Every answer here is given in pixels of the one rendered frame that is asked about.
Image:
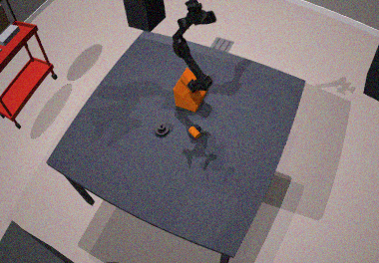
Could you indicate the orange knob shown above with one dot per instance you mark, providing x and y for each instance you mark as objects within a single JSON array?
[{"x": 194, "y": 132}]

